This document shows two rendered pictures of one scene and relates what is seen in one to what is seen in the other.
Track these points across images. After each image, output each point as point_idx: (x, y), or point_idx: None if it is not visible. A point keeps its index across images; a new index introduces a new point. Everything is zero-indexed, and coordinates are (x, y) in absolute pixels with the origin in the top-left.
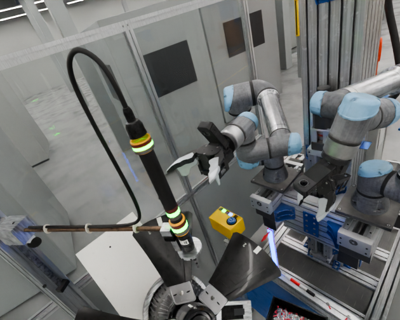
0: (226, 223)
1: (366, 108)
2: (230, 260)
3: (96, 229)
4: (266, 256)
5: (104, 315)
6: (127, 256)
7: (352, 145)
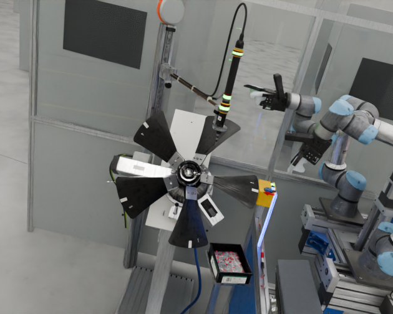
0: (263, 188)
1: (336, 106)
2: (235, 179)
3: (195, 90)
4: (255, 196)
5: (164, 123)
6: (193, 135)
7: (323, 126)
